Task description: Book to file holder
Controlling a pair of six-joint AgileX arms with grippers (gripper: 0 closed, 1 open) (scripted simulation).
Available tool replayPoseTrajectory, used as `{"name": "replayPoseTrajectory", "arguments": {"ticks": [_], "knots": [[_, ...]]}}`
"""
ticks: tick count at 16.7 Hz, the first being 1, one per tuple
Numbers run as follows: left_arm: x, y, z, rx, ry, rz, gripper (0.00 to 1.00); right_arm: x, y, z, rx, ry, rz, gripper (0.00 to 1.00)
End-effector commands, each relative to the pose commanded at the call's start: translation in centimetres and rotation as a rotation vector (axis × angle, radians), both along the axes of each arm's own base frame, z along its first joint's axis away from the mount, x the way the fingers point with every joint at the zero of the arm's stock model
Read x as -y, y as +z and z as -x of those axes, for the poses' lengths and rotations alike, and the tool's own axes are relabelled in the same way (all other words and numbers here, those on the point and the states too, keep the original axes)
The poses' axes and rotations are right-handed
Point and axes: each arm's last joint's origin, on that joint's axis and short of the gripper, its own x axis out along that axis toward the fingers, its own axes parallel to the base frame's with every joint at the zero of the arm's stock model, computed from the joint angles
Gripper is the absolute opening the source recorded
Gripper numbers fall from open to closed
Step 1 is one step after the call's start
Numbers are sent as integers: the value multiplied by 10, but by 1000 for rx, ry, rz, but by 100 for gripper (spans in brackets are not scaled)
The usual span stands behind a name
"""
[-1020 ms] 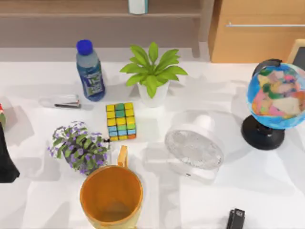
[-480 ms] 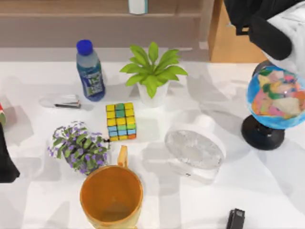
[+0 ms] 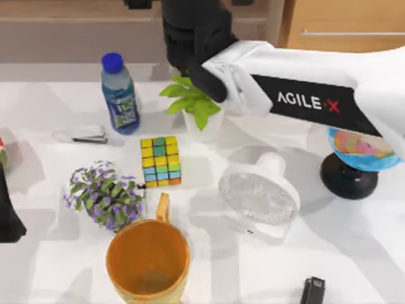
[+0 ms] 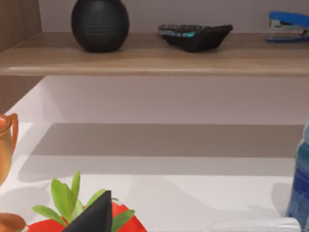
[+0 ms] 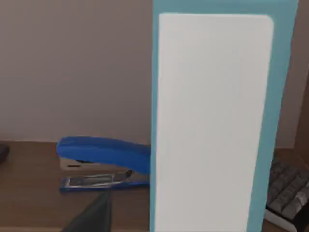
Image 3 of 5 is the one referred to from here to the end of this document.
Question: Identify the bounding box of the wooden drawer front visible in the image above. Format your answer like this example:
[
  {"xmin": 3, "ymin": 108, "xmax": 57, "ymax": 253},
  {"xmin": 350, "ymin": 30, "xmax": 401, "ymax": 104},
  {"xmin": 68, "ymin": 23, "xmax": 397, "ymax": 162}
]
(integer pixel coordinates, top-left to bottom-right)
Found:
[{"xmin": 275, "ymin": 0, "xmax": 405, "ymax": 53}]

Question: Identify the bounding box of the white stapler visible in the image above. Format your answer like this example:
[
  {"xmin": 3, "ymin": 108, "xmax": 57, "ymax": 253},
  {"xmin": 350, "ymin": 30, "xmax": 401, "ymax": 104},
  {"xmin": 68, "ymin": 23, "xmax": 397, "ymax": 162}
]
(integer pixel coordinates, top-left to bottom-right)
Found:
[{"xmin": 51, "ymin": 125, "xmax": 109, "ymax": 146}]

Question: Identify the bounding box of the colourful puzzle cube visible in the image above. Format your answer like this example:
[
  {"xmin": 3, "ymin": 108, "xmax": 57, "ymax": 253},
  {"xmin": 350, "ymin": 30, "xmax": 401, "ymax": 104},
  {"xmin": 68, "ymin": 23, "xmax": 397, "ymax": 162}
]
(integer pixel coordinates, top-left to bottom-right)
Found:
[{"xmin": 140, "ymin": 136, "xmax": 184, "ymax": 189}]

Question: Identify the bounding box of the orange mug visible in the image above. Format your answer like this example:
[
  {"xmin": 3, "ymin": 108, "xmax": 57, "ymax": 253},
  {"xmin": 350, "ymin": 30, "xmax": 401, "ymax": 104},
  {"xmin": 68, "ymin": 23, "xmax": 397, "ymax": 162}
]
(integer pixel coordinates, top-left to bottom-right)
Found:
[{"xmin": 105, "ymin": 192, "xmax": 191, "ymax": 304}]

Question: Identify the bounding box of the blue water bottle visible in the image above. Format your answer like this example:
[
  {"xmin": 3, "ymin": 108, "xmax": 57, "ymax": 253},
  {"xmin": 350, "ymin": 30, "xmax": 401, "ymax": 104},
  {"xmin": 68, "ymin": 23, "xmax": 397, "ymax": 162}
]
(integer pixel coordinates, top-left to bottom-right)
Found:
[{"xmin": 100, "ymin": 53, "xmax": 142, "ymax": 136}]

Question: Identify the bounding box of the purple flower plant pot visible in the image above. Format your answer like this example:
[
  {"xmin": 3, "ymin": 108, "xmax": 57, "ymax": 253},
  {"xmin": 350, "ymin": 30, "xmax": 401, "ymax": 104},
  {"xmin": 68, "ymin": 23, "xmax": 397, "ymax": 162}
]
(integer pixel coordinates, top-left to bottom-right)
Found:
[{"xmin": 62, "ymin": 160, "xmax": 149, "ymax": 234}]

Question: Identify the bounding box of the long metal handle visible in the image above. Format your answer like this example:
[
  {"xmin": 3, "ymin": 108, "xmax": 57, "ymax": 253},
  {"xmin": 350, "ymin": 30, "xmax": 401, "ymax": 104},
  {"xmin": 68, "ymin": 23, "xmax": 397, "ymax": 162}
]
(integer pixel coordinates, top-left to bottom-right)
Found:
[{"xmin": 300, "ymin": 28, "xmax": 405, "ymax": 37}]

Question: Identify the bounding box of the green plant in white pot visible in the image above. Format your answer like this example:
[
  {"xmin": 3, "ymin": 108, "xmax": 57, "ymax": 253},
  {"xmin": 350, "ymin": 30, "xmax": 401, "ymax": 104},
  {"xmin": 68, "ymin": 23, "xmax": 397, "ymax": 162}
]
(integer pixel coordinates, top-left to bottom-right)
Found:
[{"xmin": 158, "ymin": 75, "xmax": 224, "ymax": 144}]

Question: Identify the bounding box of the red and green object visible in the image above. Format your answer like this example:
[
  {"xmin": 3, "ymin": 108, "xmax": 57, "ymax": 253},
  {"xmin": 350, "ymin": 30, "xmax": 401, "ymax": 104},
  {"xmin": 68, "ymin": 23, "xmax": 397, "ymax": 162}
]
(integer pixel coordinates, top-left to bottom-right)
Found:
[{"xmin": 0, "ymin": 136, "xmax": 9, "ymax": 174}]

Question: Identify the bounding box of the black stapler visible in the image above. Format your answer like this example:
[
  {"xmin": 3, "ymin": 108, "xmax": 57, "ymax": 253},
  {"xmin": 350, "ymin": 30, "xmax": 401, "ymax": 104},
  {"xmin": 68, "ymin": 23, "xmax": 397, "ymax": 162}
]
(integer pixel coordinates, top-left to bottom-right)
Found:
[{"xmin": 299, "ymin": 276, "xmax": 327, "ymax": 304}]

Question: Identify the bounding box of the globe on black base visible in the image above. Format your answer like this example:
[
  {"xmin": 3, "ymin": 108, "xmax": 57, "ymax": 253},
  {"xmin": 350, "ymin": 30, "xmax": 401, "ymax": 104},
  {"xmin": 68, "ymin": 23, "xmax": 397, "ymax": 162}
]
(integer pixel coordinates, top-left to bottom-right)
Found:
[{"xmin": 320, "ymin": 125, "xmax": 405, "ymax": 201}]

